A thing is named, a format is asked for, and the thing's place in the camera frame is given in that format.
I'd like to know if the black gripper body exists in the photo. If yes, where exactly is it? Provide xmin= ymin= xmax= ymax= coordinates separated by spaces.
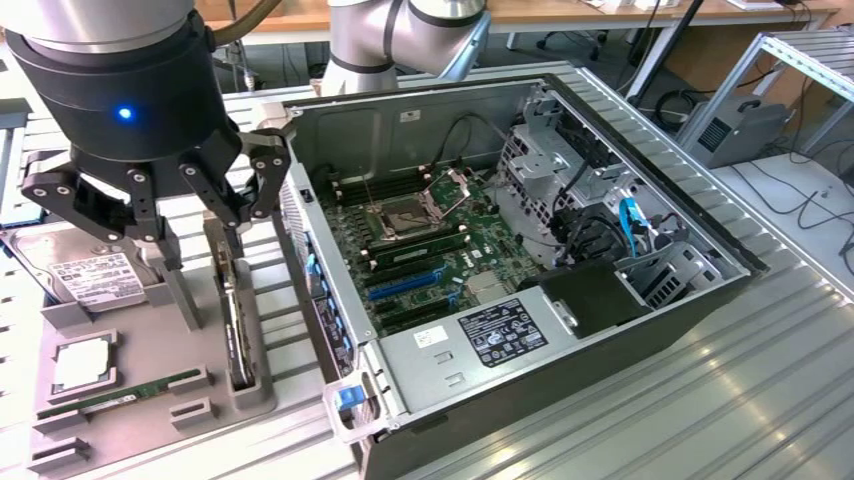
xmin=4 ymin=9 xmax=243 ymax=199

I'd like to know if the green graphics card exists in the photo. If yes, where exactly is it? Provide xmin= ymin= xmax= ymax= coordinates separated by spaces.
xmin=202 ymin=209 xmax=259 ymax=392

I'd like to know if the silver hard disk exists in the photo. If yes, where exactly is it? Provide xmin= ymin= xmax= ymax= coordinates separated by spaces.
xmin=0 ymin=227 xmax=163 ymax=315

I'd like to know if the CPU socket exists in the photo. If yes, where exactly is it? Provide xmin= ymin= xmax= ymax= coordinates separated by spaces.
xmin=376 ymin=197 xmax=446 ymax=240

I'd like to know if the metal socket cover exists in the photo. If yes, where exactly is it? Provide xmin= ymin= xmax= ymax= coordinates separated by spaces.
xmin=423 ymin=168 xmax=472 ymax=214

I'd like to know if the green RAM stick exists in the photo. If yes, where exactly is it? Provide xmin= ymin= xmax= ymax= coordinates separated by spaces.
xmin=36 ymin=368 xmax=204 ymax=420
xmin=367 ymin=234 xmax=472 ymax=271

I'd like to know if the blue expansion slot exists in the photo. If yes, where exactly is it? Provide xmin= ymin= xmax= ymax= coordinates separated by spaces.
xmin=366 ymin=271 xmax=448 ymax=302

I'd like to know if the wooden desk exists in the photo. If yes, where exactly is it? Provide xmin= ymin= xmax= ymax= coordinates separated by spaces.
xmin=486 ymin=0 xmax=843 ymax=51
xmin=199 ymin=0 xmax=335 ymax=35

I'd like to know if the green motherboard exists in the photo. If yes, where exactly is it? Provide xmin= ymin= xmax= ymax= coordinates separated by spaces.
xmin=316 ymin=167 xmax=546 ymax=336

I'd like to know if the silver CPU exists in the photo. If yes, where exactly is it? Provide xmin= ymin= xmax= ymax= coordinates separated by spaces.
xmin=51 ymin=341 xmax=116 ymax=390

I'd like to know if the grey parts rack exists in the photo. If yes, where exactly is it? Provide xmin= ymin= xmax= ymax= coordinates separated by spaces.
xmin=24 ymin=230 xmax=282 ymax=477

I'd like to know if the silver drive cage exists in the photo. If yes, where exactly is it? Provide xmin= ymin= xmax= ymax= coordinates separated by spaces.
xmin=496 ymin=89 xmax=750 ymax=309

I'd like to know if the silver chipset heatsink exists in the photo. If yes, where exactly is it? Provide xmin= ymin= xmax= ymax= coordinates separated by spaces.
xmin=464 ymin=272 xmax=516 ymax=302

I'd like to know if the silver power supply unit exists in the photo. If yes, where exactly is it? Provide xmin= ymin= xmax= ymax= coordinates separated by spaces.
xmin=363 ymin=285 xmax=582 ymax=420

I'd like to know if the black chair base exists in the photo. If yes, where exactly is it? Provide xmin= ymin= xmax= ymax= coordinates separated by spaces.
xmin=535 ymin=29 xmax=610 ymax=62

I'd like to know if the black PC case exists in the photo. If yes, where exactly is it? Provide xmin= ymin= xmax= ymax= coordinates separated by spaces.
xmin=256 ymin=72 xmax=770 ymax=480

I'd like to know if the black pole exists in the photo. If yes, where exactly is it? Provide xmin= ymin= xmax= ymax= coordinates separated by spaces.
xmin=623 ymin=0 xmax=707 ymax=101

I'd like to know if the grey control box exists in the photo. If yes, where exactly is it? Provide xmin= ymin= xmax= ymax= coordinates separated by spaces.
xmin=677 ymin=97 xmax=795 ymax=170

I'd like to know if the dark arm cable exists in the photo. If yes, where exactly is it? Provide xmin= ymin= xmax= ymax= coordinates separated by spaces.
xmin=210 ymin=0 xmax=286 ymax=47

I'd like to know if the black wire bundle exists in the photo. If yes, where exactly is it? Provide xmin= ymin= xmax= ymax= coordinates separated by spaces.
xmin=551 ymin=204 xmax=639 ymax=269

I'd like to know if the blue wire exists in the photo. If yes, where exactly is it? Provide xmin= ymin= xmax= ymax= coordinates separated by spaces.
xmin=617 ymin=196 xmax=647 ymax=260

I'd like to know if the aluminium frame table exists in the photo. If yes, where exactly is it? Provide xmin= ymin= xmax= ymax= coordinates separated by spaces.
xmin=673 ymin=27 xmax=854 ymax=156

